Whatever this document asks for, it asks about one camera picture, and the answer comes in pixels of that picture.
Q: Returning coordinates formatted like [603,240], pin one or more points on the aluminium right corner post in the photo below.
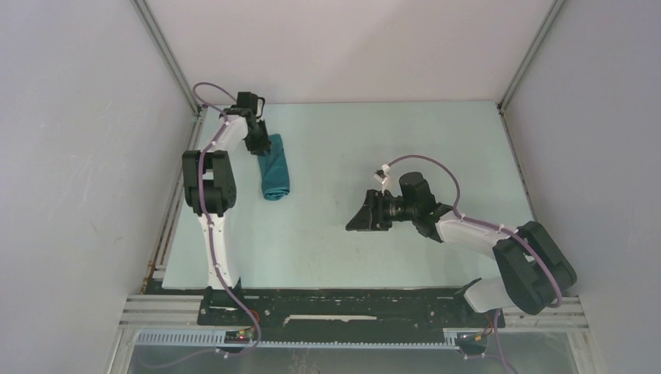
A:
[538,40]

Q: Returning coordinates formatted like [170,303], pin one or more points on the teal cloth napkin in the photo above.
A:
[275,179]

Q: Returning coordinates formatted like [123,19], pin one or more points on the aluminium left side rail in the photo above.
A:
[157,261]

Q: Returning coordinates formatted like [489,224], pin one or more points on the white slotted cable duct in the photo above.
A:
[230,339]

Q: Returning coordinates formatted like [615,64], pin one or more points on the aluminium left corner post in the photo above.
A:
[156,34]

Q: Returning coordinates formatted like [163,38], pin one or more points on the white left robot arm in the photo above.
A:
[209,183]

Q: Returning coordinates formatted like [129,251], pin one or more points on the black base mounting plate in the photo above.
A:
[372,315]

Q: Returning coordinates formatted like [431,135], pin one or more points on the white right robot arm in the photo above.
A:
[534,273]

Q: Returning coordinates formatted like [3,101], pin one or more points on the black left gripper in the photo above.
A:
[264,144]

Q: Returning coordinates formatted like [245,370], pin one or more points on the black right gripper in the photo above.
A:
[367,220]

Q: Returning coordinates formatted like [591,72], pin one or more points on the aluminium corner post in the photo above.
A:
[156,34]
[538,40]

